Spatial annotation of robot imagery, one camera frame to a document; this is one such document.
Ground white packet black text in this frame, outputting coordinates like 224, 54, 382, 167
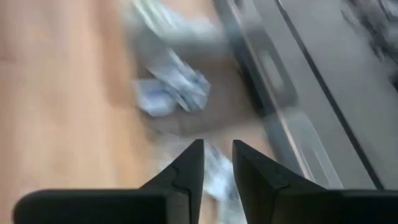
135, 77, 181, 118
149, 52, 211, 111

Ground white packet blue print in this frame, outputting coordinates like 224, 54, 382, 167
203, 144, 248, 224

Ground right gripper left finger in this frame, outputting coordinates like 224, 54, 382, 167
12, 139, 205, 224

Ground white packet green stripes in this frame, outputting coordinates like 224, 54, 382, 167
130, 0, 224, 41

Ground grey plastic handled bin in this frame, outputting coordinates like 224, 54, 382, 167
124, 18, 299, 138

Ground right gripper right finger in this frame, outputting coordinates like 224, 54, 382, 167
232, 139, 398, 224

